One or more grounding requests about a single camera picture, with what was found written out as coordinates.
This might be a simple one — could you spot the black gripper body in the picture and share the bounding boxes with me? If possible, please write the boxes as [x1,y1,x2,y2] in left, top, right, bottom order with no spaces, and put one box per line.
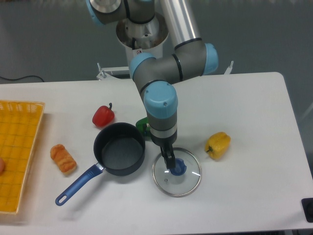
[151,133,177,159]

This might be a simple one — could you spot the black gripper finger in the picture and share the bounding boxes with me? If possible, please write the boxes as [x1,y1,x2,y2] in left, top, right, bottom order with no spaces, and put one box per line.
[165,157,175,168]

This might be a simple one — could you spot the green bell pepper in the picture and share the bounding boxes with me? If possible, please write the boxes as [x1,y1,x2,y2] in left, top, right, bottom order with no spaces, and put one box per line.
[135,117,151,137]

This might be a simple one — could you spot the dark saucepan blue handle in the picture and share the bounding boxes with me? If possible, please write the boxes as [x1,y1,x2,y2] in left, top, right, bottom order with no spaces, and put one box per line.
[55,122,145,206]

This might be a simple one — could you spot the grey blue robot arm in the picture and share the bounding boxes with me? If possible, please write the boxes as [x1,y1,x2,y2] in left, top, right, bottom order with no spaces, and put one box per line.
[87,0,219,169]

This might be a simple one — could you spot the glass lid blue knob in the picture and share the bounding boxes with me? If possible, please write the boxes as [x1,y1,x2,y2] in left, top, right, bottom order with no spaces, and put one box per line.
[152,147,202,198]

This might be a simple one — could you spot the yellow bell pepper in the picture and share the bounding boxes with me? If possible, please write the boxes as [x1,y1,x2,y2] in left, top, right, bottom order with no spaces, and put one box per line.
[204,132,231,160]

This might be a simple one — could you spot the red bell pepper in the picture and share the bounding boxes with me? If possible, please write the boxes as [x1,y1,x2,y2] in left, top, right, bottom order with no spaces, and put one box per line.
[92,103,115,128]

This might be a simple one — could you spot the orange bread loaf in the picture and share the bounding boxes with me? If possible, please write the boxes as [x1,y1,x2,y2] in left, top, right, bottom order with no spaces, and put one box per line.
[50,144,77,175]

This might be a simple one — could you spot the black corner device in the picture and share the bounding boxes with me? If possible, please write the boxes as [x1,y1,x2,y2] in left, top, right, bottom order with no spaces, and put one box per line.
[301,198,313,223]

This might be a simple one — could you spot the yellow woven basket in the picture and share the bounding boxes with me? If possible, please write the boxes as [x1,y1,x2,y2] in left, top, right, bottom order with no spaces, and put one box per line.
[0,100,45,214]

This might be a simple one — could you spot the white left mounting bracket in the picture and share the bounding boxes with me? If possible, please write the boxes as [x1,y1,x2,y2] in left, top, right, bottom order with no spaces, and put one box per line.
[96,62,131,80]

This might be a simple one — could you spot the white mounting bracket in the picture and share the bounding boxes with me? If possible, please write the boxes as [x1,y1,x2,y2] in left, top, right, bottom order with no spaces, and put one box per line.
[96,62,131,80]
[224,61,234,75]

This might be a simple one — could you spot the white right mounting bracket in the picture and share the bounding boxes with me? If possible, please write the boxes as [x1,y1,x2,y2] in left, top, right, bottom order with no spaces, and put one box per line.
[224,61,234,75]

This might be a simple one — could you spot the black cable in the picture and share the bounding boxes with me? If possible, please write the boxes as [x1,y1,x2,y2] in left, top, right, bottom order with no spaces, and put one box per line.
[0,75,45,82]

